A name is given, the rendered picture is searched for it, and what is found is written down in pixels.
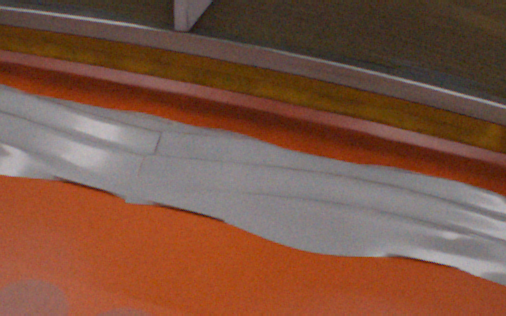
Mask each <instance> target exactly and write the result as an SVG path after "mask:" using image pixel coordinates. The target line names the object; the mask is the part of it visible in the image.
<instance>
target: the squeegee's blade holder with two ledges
mask: <svg viewBox="0 0 506 316"><path fill-rule="evenodd" d="M0 25H5V26H13V27H20V28H24V29H25V28H28V29H32V30H34V29H36V30H40V31H48V32H52V33H54V32H56V33H61V34H69V35H74V36H81V37H86V38H95V39H99V40H108V41H112V42H117V43H121V42H122V43H126V44H131V45H136V46H144V47H149V48H154V49H159V50H169V51H173V52H178V53H183V54H188V55H193V56H198V57H202V56H203V57H207V58H212V59H217V60H222V61H227V62H232V63H238V64H242V65H247V66H252V67H257V68H262V69H267V70H273V71H277V72H282V73H287V74H292V75H297V76H303V78H308V79H312V80H317V81H322V82H327V83H332V84H337V85H342V86H346V87H351V88H353V89H356V90H361V91H366V92H371V93H376V94H380V95H384V96H389V97H392V98H394V99H399V100H404V101H408V102H412V103H417V104H421V105H426V106H430V107H431V108H435V109H439V110H443V111H447V112H452V113H456V114H460V115H465V116H469V117H472V118H477V119H478V120H481V121H485V122H489V123H493V124H497V125H500V126H504V127H506V99H503V98H499V97H497V96H495V95H491V94H486V93H482V92H478V91H474V90H470V89H467V88H465V87H461V86H457V85H453V84H448V83H445V82H440V81H438V80H436V79H431V78H427V77H422V76H417V75H413V74H410V73H408V72H404V71H399V70H394V69H389V68H385V67H381V66H380V65H375V64H371V63H366V62H361V61H356V60H351V59H347V58H346V57H341V56H336V55H331V54H326V53H321V52H316V51H311V50H306V49H301V48H297V47H296V46H292V45H287V44H282V43H277V42H271V41H266V40H261V39H256V38H251V37H246V36H241V35H236V34H234V35H231V34H225V33H220V32H215V31H211V30H206V29H201V28H196V27H191V28H190V29H189V30H188V32H185V31H184V32H179V31H174V24H172V23H162V22H157V21H152V20H143V19H138V18H134V17H131V18H129V17H125V16H120V15H116V16H115V15H111V14H106V13H104V14H102V13H97V12H88V11H84V10H81V11H80V10H75V9H67V8H63V7H62V8H59V7H55V6H53V7H51V6H47V5H44V6H42V5H38V4H36V5H34V4H30V3H29V4H26V3H22V2H21V3H18V2H11V1H3V0H0Z"/></svg>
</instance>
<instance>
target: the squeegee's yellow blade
mask: <svg viewBox="0 0 506 316"><path fill-rule="evenodd" d="M0 35H4V36H6V35H8V36H12V37H19V38H27V39H31V40H34V39H35V40H38V41H42V42H44V41H46V42H51V43H58V44H62V45H71V46H76V47H84V48H88V49H92V50H95V49H97V50H102V51H106V52H110V53H112V52H114V53H119V54H124V55H129V56H137V57H142V58H147V59H152V60H157V61H158V60H160V61H165V62H170V63H175V64H180V65H185V66H189V67H194V68H205V69H210V70H214V71H219V72H224V73H229V74H234V75H240V76H244V77H249V78H254V79H259V80H264V81H270V82H274V83H279V84H284V85H289V86H290V87H294V88H300V89H304V90H309V91H314V92H319V93H324V94H328V95H333V96H338V97H343V98H348V100H353V101H357V102H362V103H367V104H372V105H377V106H382V107H386V108H391V109H392V110H395V111H400V112H405V113H408V114H413V115H418V116H422V117H427V118H431V119H435V120H440V121H441V122H444V123H448V124H453V125H457V126H461V127H465V128H469V129H473V130H478V131H481V132H485V133H489V134H493V135H497V136H501V137H505V138H506V127H504V126H500V125H497V124H493V123H489V122H485V121H481V120H478V119H477V118H472V117H469V116H465V115H460V114H456V113H452V112H447V111H443V110H439V109H435V108H431V107H430V106H426V105H421V104H417V103H412V102H408V101H404V100H399V99H394V98H392V97H389V96H384V95H380V94H376V93H371V92H366V91H361V90H356V89H353V88H351V87H346V86H342V85H337V84H332V83H327V82H322V81H317V80H312V79H308V78H303V76H297V75H292V74H287V73H282V72H277V71H273V70H267V69H262V68H257V67H252V66H247V65H242V64H238V63H232V62H227V61H222V60H217V59H212V58H207V57H203V56H202V57H198V56H193V55H188V54H183V53H178V52H173V51H169V50H159V49H154V48H149V47H144V46H136V45H131V44H126V43H122V42H121V43H117V42H112V41H108V40H99V39H95V38H86V37H81V36H74V35H69V34H61V33H56V32H54V33H52V32H48V31H40V30H36V29H34V30H32V29H28V28H25V29H24V28H20V27H13V26H5V25H0Z"/></svg>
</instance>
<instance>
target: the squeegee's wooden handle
mask: <svg viewBox="0 0 506 316"><path fill-rule="evenodd" d="M3 1H11V2H18V3H21V2H22V3H26V4H29V3H30V4H34V5H36V4H38V5H42V6H44V5H47V6H51V7H53V6H55V7H59V8H62V7H63V8H67V9H75V10H80V11H81V10H84V11H88V12H97V13H102V14H104V13H106V14H111V15H115V16H116V15H120V16H125V17H129V18H131V17H134V18H138V19H143V20H152V21H157V22H162V23H172V24H175V17H174V1H173V0H3ZM192 27H196V28H201V29H206V30H211V31H215V32H220V33H225V34H231V35H234V34H236V35H241V36H246V37H251V38H256V39H261V40H266V41H271V42H277V43H282V44H287V45H292V46H296V47H297V48H301V49H306V50H311V51H316V52H321V53H326V54H331V55H336V56H341V57H346V58H347V59H351V60H356V61H361V62H366V63H371V64H375V65H380V66H381V67H385V68H389V69H394V70H399V71H404V72H408V73H410V74H413V75H417V76H422V77H427V78H431V79H436V80H438V81H440V82H445V83H448V84H453V85H457V86H461V87H465V88H467V89H470V90H474V91H478V92H482V93H486V94H491V95H495V96H497V97H499V98H503V99H506V0H213V1H212V2H211V3H210V5H209V6H208V7H207V9H206V10H205V11H204V13H203V14H202V15H201V17H200V18H198V19H197V21H196V22H195V23H194V25H193V26H192Z"/></svg>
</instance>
